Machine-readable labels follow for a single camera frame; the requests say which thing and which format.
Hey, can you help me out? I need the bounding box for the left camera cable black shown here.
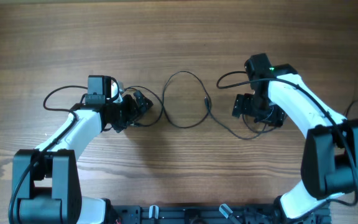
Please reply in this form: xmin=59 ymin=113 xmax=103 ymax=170
xmin=8 ymin=77 xmax=121 ymax=224

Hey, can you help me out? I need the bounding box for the black cable bundle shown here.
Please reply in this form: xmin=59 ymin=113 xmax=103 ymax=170
xmin=123 ymin=70 xmax=213 ymax=129

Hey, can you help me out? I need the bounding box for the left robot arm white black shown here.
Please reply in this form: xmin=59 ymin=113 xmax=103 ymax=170
xmin=8 ymin=75 xmax=153 ymax=223

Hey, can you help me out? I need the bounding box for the camera cable black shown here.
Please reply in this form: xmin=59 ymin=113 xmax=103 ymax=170
xmin=8 ymin=77 xmax=121 ymax=224
xmin=216 ymin=71 xmax=358 ymax=207

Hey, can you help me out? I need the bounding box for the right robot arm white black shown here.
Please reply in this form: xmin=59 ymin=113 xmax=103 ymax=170
xmin=232 ymin=54 xmax=358 ymax=223

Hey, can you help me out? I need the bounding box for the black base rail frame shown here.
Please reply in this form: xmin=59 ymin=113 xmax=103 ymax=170
xmin=103 ymin=204 xmax=332 ymax=224

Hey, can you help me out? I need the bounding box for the right camera cable black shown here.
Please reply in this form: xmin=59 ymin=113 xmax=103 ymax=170
xmin=216 ymin=71 xmax=358 ymax=207

